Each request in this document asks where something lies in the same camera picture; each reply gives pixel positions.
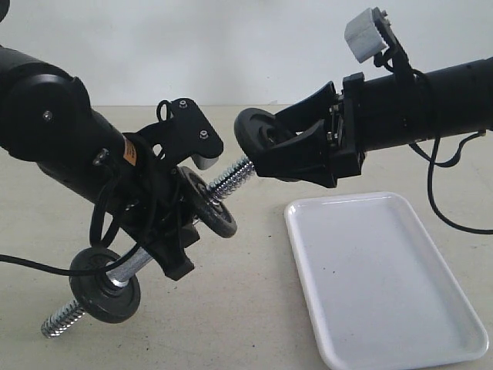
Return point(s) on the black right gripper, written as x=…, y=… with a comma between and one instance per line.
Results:
x=313, y=155

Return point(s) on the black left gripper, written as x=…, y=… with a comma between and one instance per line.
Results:
x=170, y=256

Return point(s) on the black weight plate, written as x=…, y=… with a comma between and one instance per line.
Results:
x=260, y=136
x=98, y=296

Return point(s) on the chrome dumbbell bar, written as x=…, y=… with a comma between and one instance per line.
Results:
x=120, y=274

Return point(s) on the black weight plate end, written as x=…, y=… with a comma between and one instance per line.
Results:
x=213, y=213

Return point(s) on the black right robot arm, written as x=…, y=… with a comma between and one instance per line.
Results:
x=442, y=103

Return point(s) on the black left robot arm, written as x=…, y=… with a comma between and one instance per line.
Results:
x=135, y=181

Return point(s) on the white plastic tray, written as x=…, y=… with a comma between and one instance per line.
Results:
x=378, y=291

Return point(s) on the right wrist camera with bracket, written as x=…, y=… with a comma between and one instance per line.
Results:
x=369, y=36

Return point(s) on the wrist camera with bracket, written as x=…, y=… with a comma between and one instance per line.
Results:
x=369, y=36
x=183, y=132

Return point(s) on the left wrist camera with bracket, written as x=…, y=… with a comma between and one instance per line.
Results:
x=183, y=132

